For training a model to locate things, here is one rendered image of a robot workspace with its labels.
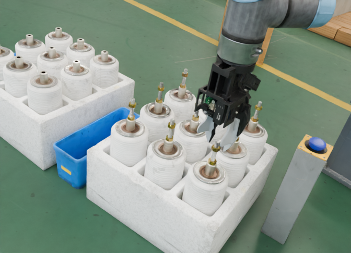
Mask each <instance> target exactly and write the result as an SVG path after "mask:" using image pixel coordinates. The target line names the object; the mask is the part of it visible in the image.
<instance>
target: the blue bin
mask: <svg viewBox="0 0 351 253"><path fill-rule="evenodd" d="M129 114H130V110H129V109H128V108H126V107H120V108H118V109H116V110H115V111H113V112H111V113H109V114H107V115H105V116H103V117H101V118H100V119H98V120H96V121H94V122H92V123H90V124H88V125H86V126H85V127H83V128H81V129H79V130H77V131H75V132H73V133H71V134H69V135H68V136H66V137H64V138H62V139H60V140H58V141H56V142H55V143H54V144H53V148H54V150H55V154H56V162H57V170H58V175H59V177H60V178H62V179H63V180H65V181H66V182H67V183H69V184H70V185H71V186H73V187H74V188H76V189H81V188H83V187H84V186H86V185H87V150H88V149H90V148H91V147H93V146H95V145H97V144H98V143H99V142H101V141H103V140H104V139H106V138H108V137H109V136H110V135H111V128H112V126H113V125H114V124H115V123H116V122H118V121H120V120H123V119H127V117H128V115H129ZM134 115H135V119H138V118H139V117H140V115H138V114H136V113H135V112H134Z"/></svg>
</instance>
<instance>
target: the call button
mask: <svg viewBox="0 0 351 253"><path fill-rule="evenodd" d="M309 146H310V147H311V148H312V149H314V150H317V151H321V150H323V149H325V147H326V143H325V141H324V140H322V139H320V138H318V137H311V138H310V139H309Z"/></svg>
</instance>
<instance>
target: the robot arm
mask: <svg viewBox="0 0 351 253"><path fill-rule="evenodd" d="M335 7H336V0H228V5H227V9H226V14H225V18H224V23H223V28H222V30H221V34H220V39H219V43H218V48H217V58H216V62H214V63H213V64H212V69H211V72H210V77H209V81H208V84H206V85H204V86H203V87H201V88H199V89H198V94H197V99H196V104H195V109H194V112H197V111H198V110H200V109H203V112H204V113H206V117H205V119H204V121H203V122H202V123H201V124H200V125H199V126H198V128H197V133H201V132H205V134H206V138H207V142H209V143H210V142H211V140H212V138H213V137H214V135H215V130H216V127H217V126H218V125H219V126H220V125H222V124H224V125H223V128H225V127H227V126H228V128H227V131H226V133H225V134H224V136H223V137H222V139H221V142H220V146H221V147H223V152H224V151H226V150H228V149H229V148H230V147H231V146H232V145H233V144H234V143H235V142H236V140H237V139H238V138H239V136H240V135H241V134H242V132H243V131H244V129H245V128H246V126H247V125H248V123H249V121H250V116H251V111H250V110H251V106H252V105H250V104H249V99H250V98H251V96H250V94H249V91H251V90H254V91H256V90H257V88H258V86H259V84H260V82H261V80H260V79H258V78H257V76H256V75H254V74H253V73H252V72H253V71H254V68H255V65H256V62H257V61H258V58H259V55H261V54H262V53H263V50H262V49H261V48H262V44H263V41H264V39H265V36H266V33H267V29H268V28H303V29H309V28H318V27H321V26H324V25H325V24H327V23H328V22H329V21H330V19H331V18H332V16H333V14H334V11H335ZM201 94H203V96H202V101H201V104H199V105H198V101H199V97H200V95H201ZM205 94H206V99H205V103H203V102H204V97H205Z"/></svg>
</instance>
